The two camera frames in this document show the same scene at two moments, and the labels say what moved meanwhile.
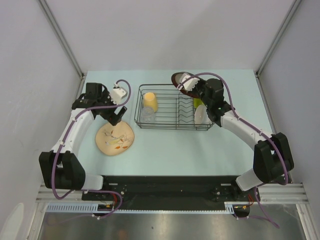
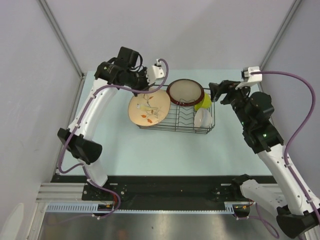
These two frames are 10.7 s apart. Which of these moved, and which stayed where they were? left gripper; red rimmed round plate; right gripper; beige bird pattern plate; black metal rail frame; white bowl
Moved: right gripper; red rimmed round plate; beige bird pattern plate; left gripper
Stayed: black metal rail frame; white bowl
